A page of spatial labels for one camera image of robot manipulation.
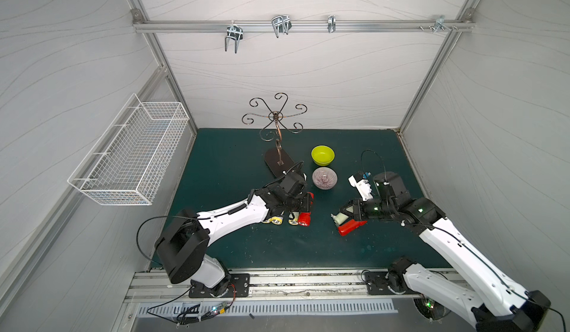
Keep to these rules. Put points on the metal double hook left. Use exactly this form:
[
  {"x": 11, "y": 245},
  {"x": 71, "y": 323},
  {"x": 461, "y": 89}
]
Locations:
[{"x": 234, "y": 35}]

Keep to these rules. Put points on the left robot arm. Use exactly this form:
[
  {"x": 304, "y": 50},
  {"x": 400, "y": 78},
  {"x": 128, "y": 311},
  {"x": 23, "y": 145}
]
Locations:
[{"x": 182, "y": 246}]

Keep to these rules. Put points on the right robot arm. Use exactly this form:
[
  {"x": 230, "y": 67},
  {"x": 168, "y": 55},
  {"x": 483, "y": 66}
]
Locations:
[{"x": 492, "y": 301}]

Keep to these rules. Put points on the metal double hook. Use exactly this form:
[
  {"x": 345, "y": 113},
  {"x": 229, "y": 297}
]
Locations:
[
  {"x": 234, "y": 35},
  {"x": 281, "y": 24}
]

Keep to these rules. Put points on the white wire basket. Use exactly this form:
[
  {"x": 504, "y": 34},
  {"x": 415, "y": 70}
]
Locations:
[{"x": 127, "y": 163}]

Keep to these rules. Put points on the pale green flashlight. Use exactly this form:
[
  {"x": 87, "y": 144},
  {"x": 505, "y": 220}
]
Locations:
[
  {"x": 293, "y": 219},
  {"x": 344, "y": 215}
]

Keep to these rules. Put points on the lime green bowl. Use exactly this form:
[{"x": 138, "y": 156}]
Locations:
[{"x": 322, "y": 155}]

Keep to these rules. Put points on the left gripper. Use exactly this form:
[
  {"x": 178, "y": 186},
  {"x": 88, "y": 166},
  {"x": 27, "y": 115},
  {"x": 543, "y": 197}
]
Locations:
[{"x": 293, "y": 203}]

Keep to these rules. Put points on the pink patterned bowl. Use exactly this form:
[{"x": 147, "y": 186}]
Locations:
[{"x": 324, "y": 178}]

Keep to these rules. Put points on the copper wire jewelry stand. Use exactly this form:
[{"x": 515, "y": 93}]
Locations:
[{"x": 277, "y": 159}]

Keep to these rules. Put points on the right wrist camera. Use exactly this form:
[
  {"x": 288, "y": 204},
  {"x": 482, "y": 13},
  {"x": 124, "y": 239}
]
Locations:
[{"x": 360, "y": 182}]

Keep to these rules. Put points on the red flashlight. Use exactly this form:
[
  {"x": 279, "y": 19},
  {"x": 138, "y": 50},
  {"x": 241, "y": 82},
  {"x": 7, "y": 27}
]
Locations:
[
  {"x": 349, "y": 226},
  {"x": 304, "y": 218}
]

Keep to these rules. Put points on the metal double hook middle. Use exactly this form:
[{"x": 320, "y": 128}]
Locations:
[{"x": 281, "y": 24}]

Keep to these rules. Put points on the aluminium top rail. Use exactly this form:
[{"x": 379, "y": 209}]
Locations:
[{"x": 298, "y": 26}]

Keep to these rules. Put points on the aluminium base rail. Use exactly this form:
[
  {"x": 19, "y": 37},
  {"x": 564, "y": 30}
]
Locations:
[{"x": 263, "y": 284}]

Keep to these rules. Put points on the small metal hook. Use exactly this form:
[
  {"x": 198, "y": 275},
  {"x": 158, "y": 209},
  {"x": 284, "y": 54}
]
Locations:
[{"x": 331, "y": 24}]

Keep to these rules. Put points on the metal hook right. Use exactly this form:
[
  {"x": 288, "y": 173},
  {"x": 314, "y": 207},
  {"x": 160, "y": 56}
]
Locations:
[{"x": 439, "y": 25}]

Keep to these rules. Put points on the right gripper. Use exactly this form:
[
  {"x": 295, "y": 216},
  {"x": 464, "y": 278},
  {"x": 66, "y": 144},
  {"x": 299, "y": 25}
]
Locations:
[{"x": 356, "y": 211}]

